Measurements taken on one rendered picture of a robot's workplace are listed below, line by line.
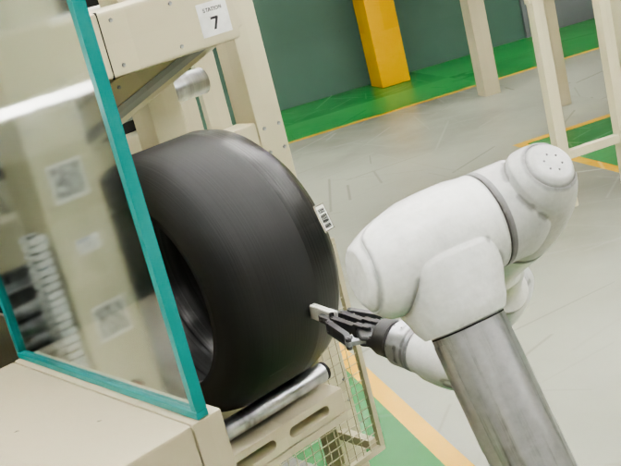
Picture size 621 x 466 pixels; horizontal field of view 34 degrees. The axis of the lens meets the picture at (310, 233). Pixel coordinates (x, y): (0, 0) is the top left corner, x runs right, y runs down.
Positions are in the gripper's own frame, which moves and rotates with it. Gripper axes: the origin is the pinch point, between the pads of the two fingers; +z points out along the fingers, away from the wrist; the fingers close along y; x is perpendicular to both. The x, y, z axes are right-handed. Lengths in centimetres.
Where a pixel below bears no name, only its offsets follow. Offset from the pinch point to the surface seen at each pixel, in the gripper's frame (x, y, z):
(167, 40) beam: -50, -14, 57
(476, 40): 120, -600, 445
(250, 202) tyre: -24.2, 4.4, 11.8
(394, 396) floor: 128, -127, 117
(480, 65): 143, -599, 443
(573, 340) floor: 123, -194, 76
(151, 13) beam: -56, -12, 58
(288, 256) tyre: -13.0, 2.6, 5.0
